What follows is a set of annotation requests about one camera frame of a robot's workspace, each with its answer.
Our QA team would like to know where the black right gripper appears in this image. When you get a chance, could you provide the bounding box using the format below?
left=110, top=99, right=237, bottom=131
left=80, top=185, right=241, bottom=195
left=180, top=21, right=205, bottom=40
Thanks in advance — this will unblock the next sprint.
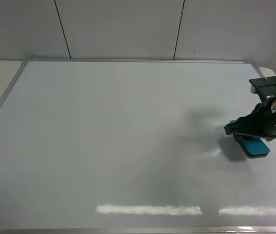
left=224, top=97, right=276, bottom=142

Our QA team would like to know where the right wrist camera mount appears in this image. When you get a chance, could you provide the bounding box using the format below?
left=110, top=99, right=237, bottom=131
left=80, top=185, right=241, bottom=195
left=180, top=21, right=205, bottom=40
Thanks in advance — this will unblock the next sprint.
left=249, top=76, right=276, bottom=102

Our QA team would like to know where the white aluminium-framed whiteboard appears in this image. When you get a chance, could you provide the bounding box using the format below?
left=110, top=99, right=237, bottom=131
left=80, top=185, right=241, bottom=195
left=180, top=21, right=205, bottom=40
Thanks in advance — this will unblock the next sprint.
left=0, top=58, right=276, bottom=234

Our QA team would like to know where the teal whiteboard eraser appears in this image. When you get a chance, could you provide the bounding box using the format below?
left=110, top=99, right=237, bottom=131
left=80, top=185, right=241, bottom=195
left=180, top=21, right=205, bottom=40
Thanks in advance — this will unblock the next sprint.
left=224, top=120, right=270, bottom=159

